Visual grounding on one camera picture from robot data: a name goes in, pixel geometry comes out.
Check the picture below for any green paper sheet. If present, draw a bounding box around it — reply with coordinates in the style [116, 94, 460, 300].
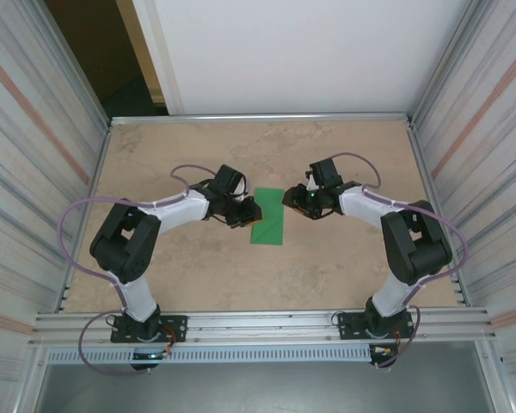
[249, 188, 286, 246]

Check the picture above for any grey metal sheet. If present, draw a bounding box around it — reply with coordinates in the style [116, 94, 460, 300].
[34, 342, 500, 413]

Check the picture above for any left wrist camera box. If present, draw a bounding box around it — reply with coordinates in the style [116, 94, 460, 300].
[234, 178, 252, 203]

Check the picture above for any aluminium table edge rail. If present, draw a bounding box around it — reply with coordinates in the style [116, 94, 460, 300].
[108, 112, 415, 128]

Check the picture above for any aluminium table side rail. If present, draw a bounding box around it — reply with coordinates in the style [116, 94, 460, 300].
[406, 120, 470, 307]
[59, 122, 113, 313]

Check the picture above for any wide aluminium mounting rail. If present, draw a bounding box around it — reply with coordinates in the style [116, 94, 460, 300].
[28, 305, 499, 348]

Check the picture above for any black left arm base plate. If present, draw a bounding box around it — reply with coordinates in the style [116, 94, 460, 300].
[110, 314, 188, 344]

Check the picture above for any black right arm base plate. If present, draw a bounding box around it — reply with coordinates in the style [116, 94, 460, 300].
[335, 310, 414, 342]

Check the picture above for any slotted grey cable duct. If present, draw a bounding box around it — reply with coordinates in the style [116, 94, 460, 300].
[46, 346, 373, 365]

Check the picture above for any small circuit board with wires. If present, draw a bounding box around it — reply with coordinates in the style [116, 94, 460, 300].
[130, 348, 174, 372]
[368, 342, 400, 370]

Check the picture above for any translucent corrugated enclosure panel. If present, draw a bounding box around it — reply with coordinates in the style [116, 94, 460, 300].
[408, 0, 516, 388]
[0, 0, 113, 388]

